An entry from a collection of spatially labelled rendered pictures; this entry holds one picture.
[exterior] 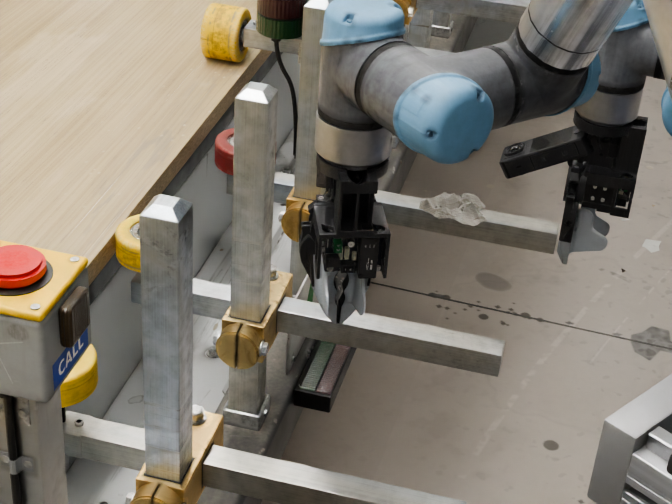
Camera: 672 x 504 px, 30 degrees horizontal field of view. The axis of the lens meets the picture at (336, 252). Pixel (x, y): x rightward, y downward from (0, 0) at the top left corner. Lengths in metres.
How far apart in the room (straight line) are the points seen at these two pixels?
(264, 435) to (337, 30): 0.53
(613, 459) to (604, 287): 2.03
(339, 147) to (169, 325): 0.24
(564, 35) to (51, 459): 0.55
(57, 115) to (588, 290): 1.70
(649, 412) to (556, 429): 1.55
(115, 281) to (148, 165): 0.15
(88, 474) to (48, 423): 0.68
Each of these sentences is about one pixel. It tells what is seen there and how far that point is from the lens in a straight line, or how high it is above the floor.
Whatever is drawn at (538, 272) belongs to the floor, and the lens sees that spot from 3.13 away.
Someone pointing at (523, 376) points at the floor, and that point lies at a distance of 2.77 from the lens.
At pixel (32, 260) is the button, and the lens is 0.80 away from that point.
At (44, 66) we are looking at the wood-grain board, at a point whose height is 0.90.
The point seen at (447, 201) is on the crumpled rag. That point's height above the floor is 0.87.
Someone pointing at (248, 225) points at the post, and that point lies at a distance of 1.33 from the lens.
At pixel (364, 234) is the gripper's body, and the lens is 1.22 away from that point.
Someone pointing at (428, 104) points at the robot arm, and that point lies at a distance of 1.06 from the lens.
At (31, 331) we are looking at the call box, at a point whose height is 1.21.
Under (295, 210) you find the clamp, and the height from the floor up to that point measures 0.87.
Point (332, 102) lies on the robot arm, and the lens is 1.17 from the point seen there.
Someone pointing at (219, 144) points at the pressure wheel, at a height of 0.91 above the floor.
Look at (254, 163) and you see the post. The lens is 1.29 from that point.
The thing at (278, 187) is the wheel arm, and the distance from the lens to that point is 1.64.
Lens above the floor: 1.67
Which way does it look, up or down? 32 degrees down
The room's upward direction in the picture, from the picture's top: 4 degrees clockwise
